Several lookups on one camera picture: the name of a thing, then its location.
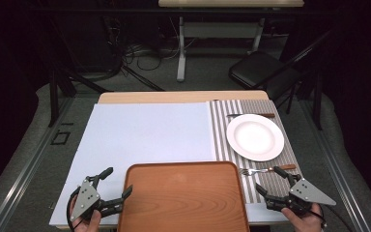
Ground black metal stand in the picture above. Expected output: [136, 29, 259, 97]
[46, 66, 111, 129]

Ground wooden tray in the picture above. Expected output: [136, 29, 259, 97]
[117, 160, 251, 232]

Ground person's right hand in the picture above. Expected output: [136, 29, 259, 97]
[281, 203, 327, 232]

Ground white-legged desk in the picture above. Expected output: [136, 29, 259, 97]
[157, 0, 305, 83]

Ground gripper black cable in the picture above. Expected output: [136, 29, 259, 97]
[308, 204, 356, 232]
[66, 187, 82, 232]

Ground bundle of floor cables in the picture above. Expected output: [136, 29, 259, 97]
[101, 15, 195, 82]

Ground white plate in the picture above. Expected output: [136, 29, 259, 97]
[225, 113, 285, 162]

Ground white table sheet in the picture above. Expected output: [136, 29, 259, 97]
[48, 101, 293, 227]

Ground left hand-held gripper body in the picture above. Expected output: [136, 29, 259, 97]
[70, 175, 106, 223]

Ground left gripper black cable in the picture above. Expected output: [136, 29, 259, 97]
[66, 187, 82, 232]

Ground aluminium floor rail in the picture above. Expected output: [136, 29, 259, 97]
[0, 96, 75, 232]
[298, 93, 371, 232]

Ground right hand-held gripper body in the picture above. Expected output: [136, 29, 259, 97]
[282, 177, 338, 217]

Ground black folding chair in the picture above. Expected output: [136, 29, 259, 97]
[228, 28, 333, 114]

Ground person's left hand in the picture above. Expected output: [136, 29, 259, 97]
[70, 196, 103, 232]

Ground knife with wooden handle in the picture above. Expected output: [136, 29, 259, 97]
[226, 112, 276, 119]

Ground striped placemat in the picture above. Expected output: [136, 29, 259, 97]
[209, 99, 303, 205]

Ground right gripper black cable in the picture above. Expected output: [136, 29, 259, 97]
[308, 204, 356, 232]

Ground fork with wooden handle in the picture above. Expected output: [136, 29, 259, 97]
[240, 163, 298, 177]

